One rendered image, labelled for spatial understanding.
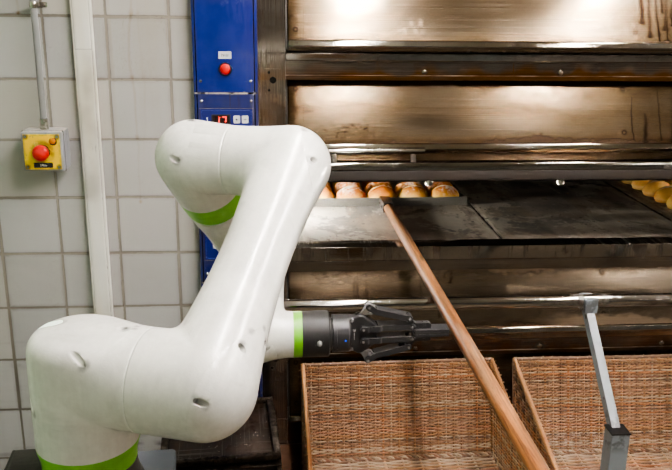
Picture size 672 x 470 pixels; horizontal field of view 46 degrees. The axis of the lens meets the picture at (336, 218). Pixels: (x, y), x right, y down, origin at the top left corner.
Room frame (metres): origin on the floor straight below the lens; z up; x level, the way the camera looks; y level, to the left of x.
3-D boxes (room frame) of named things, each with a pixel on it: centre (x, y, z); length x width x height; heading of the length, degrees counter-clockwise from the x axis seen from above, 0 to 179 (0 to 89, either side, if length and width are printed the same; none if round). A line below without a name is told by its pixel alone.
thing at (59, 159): (1.94, 0.73, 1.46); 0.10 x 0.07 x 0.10; 94
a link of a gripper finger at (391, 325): (1.46, -0.11, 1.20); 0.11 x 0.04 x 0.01; 95
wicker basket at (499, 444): (1.79, -0.20, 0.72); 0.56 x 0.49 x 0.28; 95
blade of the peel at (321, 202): (2.65, -0.14, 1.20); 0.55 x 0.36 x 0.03; 95
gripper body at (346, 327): (1.46, -0.04, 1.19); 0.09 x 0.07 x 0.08; 95
